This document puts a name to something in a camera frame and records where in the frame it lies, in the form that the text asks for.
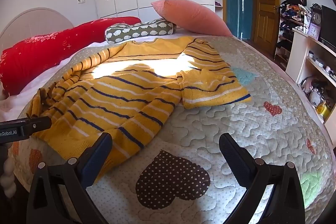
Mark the white patterned bag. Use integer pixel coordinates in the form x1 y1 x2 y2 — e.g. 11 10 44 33
302 78 326 107

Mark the red bolster pillow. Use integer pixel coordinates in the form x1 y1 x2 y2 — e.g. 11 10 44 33
0 16 142 96

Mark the dark mantel clock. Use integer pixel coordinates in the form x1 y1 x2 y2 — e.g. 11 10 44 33
310 5 323 30

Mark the pile of clothes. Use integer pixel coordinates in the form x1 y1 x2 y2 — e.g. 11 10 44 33
280 0 313 20

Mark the beige round headboard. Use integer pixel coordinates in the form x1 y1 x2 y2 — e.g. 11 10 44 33
0 7 74 50

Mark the wooden cabinet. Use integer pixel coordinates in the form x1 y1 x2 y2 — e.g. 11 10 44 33
254 0 281 52

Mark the small pink clock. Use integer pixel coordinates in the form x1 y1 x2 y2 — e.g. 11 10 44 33
308 23 320 39

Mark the white television cabinet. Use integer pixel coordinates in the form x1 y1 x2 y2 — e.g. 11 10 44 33
285 27 336 132

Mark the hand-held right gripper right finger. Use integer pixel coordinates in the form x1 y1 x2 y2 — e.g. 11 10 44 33
219 133 306 224

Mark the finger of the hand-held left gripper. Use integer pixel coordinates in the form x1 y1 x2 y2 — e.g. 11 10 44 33
0 116 52 139

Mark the pink pillow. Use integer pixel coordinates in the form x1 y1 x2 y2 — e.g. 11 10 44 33
151 0 234 38

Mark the yellow striped sweater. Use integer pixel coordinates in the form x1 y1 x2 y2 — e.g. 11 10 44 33
26 36 252 184

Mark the white braided bumper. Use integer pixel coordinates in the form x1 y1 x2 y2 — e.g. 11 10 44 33
0 156 17 198

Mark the black television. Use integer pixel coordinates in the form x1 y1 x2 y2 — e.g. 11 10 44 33
319 5 336 47

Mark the yellow cup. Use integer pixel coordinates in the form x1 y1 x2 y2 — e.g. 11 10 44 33
316 102 331 119

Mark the green hedgehog print pillow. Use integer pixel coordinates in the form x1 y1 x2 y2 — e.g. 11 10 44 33
105 18 177 44

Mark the quilted patchwork bed cover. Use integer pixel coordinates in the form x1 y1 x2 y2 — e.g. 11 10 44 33
8 35 335 224

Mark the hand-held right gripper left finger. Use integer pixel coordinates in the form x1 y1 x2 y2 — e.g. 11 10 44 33
26 132 113 224

